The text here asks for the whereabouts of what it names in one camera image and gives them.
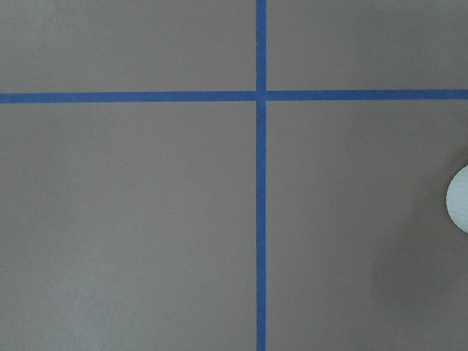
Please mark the white mug with handle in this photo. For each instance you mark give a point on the white mug with handle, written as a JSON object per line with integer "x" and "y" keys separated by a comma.
{"x": 456, "y": 199}

